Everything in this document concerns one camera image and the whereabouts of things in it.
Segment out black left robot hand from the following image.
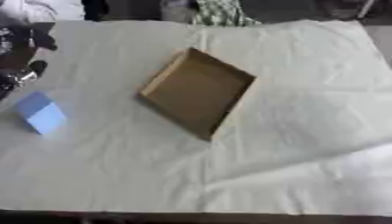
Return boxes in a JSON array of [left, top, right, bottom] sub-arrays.
[[0, 22, 60, 101]]

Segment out tan cardboard box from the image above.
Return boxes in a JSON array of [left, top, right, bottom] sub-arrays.
[[136, 46, 257, 143]]

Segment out white cloth bundle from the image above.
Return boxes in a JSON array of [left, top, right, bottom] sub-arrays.
[[0, 0, 86, 25]]

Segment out blue block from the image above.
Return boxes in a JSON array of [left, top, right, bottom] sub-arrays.
[[13, 91, 69, 137]]

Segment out green and white checked cloth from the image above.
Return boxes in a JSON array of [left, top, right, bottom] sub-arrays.
[[191, 0, 263, 27]]

